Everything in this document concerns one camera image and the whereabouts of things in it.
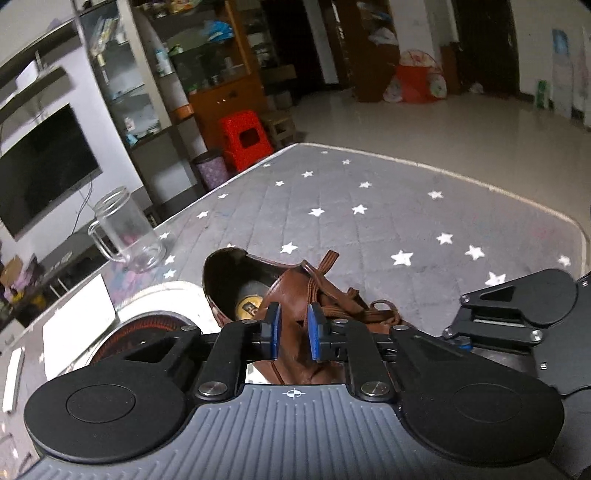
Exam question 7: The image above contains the clear glass mug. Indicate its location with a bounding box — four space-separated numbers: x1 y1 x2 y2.
88 186 167 273

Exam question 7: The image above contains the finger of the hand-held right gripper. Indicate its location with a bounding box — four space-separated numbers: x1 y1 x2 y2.
442 284 546 355

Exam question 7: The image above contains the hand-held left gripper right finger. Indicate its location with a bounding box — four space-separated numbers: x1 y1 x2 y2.
307 302 462 402

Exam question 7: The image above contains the black television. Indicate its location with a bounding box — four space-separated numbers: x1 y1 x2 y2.
0 104 103 241

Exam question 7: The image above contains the wooden glass display cabinet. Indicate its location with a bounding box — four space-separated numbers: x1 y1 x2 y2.
134 0 278 153

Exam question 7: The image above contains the brown leather shoe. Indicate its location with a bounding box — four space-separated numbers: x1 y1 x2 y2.
203 248 416 386

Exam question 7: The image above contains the white slim bar device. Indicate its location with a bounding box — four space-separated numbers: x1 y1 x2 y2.
2 347 25 413

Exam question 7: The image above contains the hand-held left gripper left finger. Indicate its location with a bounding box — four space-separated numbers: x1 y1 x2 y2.
122 302 282 402

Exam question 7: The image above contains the small wooden stool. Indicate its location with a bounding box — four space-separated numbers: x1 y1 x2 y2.
262 111 296 148

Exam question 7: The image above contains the round black induction cooktop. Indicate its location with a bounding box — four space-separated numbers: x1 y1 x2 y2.
88 281 222 370

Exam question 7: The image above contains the orange plastic bucket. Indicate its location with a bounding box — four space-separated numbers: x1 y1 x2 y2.
397 51 446 103

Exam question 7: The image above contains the dark wall shelf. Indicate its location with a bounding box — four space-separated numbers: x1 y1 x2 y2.
0 60 72 121

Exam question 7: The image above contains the white glass shelf cabinet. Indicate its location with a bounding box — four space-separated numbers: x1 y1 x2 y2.
74 2 195 148

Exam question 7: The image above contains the lined paper notepad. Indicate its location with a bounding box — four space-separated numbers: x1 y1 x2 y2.
41 274 116 381

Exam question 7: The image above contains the white box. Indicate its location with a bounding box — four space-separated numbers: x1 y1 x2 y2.
14 60 41 88

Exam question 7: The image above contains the red plastic stool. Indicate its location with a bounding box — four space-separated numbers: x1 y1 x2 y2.
218 110 274 172

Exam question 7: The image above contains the purple waste bin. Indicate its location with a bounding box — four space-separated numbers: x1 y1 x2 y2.
191 148 230 191

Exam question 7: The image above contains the cardboard box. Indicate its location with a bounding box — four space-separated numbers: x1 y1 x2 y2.
0 255 24 287

